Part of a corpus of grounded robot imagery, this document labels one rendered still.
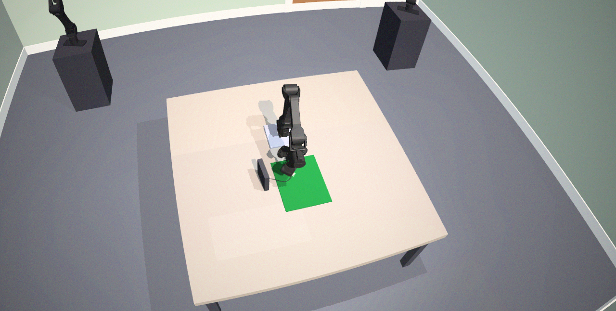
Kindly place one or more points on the green circuit board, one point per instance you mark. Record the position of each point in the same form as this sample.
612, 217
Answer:
306, 188

